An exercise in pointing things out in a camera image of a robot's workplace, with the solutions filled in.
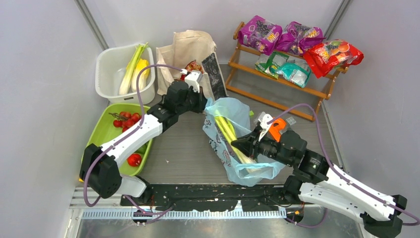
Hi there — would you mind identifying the green white snack bag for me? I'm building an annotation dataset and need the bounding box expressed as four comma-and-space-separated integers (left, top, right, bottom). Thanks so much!
255, 52, 289, 79

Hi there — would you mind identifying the wooden rack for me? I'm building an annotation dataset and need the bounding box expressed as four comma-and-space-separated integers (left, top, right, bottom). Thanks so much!
224, 43, 348, 121

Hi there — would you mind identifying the green plastic tray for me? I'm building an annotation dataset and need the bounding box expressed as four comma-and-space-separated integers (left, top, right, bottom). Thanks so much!
87, 103, 153, 176

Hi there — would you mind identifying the red wax apple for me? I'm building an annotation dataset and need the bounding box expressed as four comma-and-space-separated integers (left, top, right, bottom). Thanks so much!
127, 153, 142, 167

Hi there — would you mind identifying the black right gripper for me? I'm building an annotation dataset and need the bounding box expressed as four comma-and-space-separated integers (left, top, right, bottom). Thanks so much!
231, 125, 293, 166

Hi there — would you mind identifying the green orange mango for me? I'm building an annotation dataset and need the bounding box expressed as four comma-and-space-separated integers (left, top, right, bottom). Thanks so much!
136, 144, 148, 155

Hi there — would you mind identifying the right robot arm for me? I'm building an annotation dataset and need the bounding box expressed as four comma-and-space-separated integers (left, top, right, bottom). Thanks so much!
231, 129, 407, 238

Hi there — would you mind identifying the teal snack bag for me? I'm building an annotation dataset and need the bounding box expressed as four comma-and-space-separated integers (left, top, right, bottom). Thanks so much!
276, 60, 312, 88

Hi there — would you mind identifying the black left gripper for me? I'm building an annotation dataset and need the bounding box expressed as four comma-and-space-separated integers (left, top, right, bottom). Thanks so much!
177, 85, 209, 115

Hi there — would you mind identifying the yellow napa cabbage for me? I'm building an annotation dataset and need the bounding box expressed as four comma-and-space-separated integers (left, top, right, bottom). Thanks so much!
131, 58, 150, 92

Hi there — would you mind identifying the purple snack bag right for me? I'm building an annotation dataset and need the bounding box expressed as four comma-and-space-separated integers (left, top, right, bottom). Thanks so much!
275, 21, 325, 56

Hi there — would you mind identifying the red lychee bunch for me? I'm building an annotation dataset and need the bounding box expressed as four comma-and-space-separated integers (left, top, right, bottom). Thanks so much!
109, 111, 142, 132

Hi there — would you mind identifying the purple snack bag left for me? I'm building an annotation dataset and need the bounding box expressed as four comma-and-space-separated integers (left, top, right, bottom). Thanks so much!
238, 15, 283, 56

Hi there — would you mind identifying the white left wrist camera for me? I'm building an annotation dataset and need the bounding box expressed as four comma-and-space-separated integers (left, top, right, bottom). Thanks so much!
181, 69, 203, 93

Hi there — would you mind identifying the green celery bunch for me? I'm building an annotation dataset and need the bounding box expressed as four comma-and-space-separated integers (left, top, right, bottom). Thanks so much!
118, 43, 149, 95

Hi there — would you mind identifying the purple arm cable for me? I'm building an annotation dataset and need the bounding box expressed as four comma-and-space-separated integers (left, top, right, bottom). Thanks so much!
82, 64, 184, 208
267, 103, 420, 227

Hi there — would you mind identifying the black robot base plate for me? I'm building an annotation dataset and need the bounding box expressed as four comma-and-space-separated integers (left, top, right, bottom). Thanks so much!
133, 184, 302, 212

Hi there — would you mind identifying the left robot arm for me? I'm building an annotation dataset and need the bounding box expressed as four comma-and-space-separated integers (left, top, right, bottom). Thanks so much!
79, 80, 207, 205

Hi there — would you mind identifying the canvas tote bag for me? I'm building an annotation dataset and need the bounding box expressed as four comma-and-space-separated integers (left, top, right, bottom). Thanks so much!
156, 30, 227, 101

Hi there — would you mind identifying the purple snack bag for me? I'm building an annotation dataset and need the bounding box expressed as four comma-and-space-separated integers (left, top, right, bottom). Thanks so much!
275, 21, 325, 56
238, 15, 283, 56

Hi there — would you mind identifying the orange toy piece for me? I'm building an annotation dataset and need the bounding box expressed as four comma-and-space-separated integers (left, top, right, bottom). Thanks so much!
268, 118, 288, 142

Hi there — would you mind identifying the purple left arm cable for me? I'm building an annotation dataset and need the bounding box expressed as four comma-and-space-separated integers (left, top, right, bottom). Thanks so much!
82, 64, 184, 208

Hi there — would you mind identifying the blue plastic grocery bag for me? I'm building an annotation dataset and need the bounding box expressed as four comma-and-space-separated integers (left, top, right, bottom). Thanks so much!
203, 97, 285, 186

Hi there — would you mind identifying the white plastic basket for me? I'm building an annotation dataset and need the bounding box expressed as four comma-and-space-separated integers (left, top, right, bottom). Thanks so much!
95, 43, 156, 104

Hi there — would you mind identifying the red fruit candy bag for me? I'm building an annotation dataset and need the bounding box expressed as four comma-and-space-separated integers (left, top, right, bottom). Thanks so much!
303, 39, 364, 78

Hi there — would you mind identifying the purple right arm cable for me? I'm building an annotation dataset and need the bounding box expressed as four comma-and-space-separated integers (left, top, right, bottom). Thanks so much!
267, 103, 420, 227

